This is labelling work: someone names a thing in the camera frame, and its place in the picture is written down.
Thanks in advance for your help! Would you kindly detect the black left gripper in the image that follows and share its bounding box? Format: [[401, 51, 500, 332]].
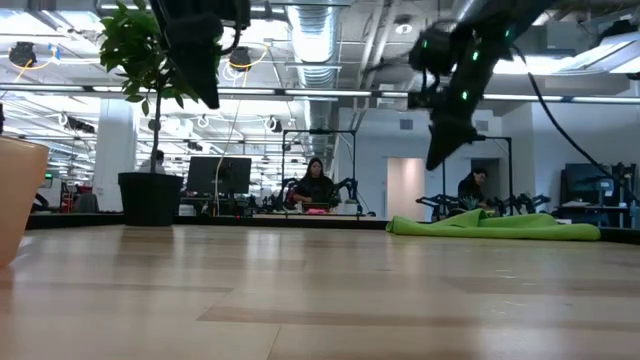
[[149, 0, 251, 110]]

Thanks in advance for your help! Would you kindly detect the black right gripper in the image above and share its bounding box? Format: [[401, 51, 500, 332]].
[[425, 87, 489, 172]]

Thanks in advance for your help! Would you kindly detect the smooth green microfiber towel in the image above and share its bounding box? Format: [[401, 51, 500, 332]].
[[385, 208, 602, 242]]

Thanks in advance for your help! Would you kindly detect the black ceiling device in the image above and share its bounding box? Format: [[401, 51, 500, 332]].
[[228, 45, 254, 70], [8, 41, 37, 69]]

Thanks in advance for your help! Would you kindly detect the person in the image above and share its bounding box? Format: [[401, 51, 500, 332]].
[[292, 157, 341, 211], [138, 149, 167, 175], [457, 167, 494, 209]]

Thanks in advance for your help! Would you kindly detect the pale pink door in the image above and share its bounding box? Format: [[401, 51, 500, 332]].
[[385, 157, 426, 222]]

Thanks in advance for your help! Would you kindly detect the green leafy indoor tree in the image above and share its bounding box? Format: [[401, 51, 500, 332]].
[[98, 0, 201, 175]]

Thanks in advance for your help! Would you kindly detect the long ceiling light strip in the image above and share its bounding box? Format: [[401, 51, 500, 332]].
[[482, 93, 565, 102], [217, 87, 374, 98]]

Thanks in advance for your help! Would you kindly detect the black computer monitor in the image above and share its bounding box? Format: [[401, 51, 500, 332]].
[[186, 156, 253, 196]]

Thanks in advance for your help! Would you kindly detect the white building column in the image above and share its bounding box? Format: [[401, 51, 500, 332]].
[[93, 98, 139, 212]]

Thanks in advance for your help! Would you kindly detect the black plant pot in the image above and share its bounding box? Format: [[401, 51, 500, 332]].
[[117, 172, 185, 227]]

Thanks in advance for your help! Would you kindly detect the black monitor on desk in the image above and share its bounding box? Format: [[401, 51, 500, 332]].
[[559, 162, 637, 209]]

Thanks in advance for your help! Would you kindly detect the wooden background workbench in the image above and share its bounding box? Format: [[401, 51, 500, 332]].
[[252, 212, 379, 222]]

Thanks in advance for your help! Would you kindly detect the black metal rig frame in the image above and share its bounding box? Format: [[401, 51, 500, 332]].
[[441, 133, 514, 216], [281, 128, 357, 217]]

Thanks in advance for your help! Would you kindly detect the white hanging cable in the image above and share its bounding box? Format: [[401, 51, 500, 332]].
[[213, 107, 241, 217]]

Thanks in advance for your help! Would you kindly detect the silver corrugated ceiling duct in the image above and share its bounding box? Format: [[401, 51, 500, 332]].
[[285, 0, 342, 161]]

